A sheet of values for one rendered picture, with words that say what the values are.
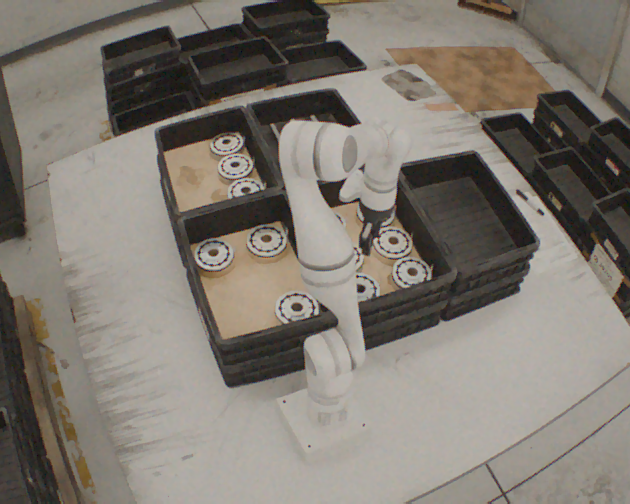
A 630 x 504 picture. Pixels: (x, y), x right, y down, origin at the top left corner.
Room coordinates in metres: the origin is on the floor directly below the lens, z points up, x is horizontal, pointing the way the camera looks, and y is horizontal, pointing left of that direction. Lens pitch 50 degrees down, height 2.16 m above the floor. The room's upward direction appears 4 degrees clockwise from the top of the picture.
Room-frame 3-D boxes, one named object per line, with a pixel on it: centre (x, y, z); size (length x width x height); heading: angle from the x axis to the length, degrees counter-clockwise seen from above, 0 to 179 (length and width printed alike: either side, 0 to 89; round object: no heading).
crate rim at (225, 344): (0.99, 0.14, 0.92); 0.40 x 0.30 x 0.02; 24
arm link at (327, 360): (0.67, -0.05, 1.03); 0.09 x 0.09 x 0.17; 27
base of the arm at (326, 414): (0.67, -0.05, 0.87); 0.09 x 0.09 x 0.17; 22
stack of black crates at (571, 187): (1.93, -1.14, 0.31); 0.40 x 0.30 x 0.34; 28
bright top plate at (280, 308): (0.92, 0.03, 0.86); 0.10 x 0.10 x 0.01
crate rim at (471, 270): (1.24, -0.41, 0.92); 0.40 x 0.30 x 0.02; 24
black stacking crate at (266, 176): (1.36, 0.30, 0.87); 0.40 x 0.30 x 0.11; 24
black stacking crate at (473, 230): (1.24, -0.41, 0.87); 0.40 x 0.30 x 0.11; 24
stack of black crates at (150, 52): (2.57, 0.96, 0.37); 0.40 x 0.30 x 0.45; 118
